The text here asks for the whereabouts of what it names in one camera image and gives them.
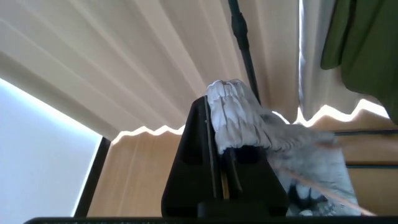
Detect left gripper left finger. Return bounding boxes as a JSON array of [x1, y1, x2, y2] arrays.
[[160, 95, 223, 218]]

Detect green long-sleeved shirt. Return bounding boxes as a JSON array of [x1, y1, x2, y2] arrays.
[[320, 0, 398, 125]]

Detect pale grey shorts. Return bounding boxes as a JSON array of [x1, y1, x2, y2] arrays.
[[205, 78, 363, 217]]

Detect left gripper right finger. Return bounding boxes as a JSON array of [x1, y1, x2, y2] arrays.
[[222, 146, 289, 217]]

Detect black clothes rack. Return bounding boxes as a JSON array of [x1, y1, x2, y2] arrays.
[[228, 0, 398, 169]]

